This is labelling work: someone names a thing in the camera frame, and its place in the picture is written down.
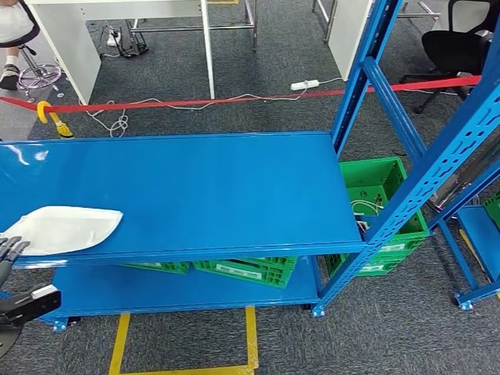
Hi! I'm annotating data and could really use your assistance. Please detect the yellow hook-shaped fitting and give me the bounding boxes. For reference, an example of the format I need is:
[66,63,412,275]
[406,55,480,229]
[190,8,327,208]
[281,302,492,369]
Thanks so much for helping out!
[36,101,75,140]

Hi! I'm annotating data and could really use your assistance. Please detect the black round-base stand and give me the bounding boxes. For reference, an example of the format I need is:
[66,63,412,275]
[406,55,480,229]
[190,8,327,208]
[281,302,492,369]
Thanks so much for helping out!
[0,323,23,359]

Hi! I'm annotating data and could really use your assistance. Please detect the steel frame table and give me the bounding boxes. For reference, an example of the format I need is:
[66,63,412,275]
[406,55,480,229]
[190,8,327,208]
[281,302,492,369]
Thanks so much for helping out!
[128,0,259,53]
[311,0,441,44]

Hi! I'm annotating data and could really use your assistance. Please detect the white desk panel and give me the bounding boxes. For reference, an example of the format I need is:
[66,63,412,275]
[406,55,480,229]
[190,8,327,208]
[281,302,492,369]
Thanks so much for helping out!
[327,0,374,82]

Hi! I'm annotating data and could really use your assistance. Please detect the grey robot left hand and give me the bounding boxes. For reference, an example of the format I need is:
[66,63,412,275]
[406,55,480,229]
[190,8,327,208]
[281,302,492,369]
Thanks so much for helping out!
[0,236,31,288]

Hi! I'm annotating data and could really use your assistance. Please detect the red barrier tape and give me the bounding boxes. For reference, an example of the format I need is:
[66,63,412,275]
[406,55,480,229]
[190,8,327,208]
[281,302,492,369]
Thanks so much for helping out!
[0,75,482,114]

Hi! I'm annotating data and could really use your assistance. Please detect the black office chair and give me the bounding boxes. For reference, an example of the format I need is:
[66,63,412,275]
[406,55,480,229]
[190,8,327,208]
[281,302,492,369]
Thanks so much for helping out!
[399,0,500,115]

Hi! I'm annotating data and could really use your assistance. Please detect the person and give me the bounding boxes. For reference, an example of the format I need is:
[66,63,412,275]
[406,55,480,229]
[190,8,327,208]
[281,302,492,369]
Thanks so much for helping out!
[0,0,40,91]

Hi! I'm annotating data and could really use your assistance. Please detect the blue metal shelf rack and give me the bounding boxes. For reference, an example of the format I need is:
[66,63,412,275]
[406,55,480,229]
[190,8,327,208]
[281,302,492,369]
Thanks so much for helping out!
[0,0,500,332]
[428,155,500,312]

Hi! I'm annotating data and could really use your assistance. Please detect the open green plastic crate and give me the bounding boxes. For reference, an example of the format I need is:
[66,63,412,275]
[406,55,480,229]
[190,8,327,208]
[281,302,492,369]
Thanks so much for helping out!
[339,156,431,257]

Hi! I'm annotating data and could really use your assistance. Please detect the yellow floor tape line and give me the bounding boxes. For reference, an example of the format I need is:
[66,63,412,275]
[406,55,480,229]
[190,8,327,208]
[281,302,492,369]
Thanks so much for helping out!
[459,228,500,302]

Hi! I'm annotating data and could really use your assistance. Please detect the yellow floor tape square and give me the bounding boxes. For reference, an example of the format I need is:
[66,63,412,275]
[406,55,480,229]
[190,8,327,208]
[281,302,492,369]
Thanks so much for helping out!
[108,306,259,375]

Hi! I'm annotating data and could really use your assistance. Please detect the white curved plastic part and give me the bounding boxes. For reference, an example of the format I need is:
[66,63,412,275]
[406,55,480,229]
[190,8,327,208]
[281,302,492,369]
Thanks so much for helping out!
[2,205,124,257]

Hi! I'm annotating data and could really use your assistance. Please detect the white desk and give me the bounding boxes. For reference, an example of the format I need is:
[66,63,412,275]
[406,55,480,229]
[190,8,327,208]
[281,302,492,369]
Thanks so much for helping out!
[23,0,216,105]

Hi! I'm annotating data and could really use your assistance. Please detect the white cable bundle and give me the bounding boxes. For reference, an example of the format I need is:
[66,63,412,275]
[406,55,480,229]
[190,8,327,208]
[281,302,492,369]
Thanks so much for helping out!
[350,199,385,232]

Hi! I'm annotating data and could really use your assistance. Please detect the chrome barrier stanchion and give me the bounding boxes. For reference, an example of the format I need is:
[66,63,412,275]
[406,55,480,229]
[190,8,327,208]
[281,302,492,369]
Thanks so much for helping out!
[431,131,500,211]

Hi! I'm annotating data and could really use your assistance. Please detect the black stool chrome base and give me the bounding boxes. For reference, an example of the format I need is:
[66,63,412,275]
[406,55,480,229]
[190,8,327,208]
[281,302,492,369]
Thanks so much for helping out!
[0,23,63,99]

